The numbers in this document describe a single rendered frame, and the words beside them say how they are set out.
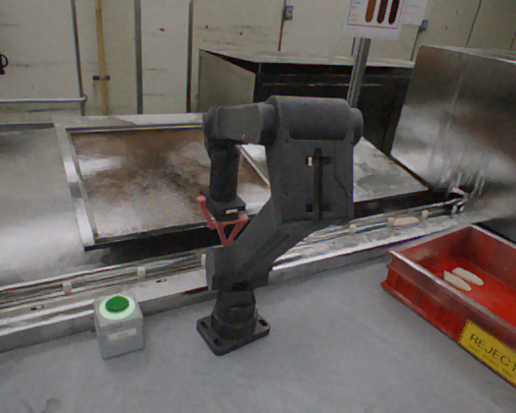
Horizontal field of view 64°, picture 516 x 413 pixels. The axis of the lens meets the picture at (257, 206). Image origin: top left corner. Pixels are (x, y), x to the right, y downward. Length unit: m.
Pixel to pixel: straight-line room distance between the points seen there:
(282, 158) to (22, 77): 4.17
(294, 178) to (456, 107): 1.05
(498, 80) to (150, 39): 3.42
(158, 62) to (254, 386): 3.82
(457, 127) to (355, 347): 0.80
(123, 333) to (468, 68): 1.14
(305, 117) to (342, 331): 0.55
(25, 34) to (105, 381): 3.91
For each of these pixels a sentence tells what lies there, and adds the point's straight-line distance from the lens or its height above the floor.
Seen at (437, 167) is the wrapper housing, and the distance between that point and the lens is 1.45.
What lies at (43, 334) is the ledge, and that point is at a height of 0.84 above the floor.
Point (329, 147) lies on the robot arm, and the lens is 0.41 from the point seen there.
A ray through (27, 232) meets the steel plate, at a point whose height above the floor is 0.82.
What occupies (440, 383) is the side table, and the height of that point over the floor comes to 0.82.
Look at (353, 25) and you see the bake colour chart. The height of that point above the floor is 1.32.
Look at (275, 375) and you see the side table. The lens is 0.76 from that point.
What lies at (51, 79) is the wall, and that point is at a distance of 4.50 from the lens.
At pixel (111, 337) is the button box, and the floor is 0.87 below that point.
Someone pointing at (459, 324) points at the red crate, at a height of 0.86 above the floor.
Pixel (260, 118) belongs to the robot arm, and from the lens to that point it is 0.40.
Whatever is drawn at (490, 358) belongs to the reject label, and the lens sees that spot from 0.91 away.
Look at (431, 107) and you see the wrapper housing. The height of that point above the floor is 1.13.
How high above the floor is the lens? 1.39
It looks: 27 degrees down
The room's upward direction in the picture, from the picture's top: 7 degrees clockwise
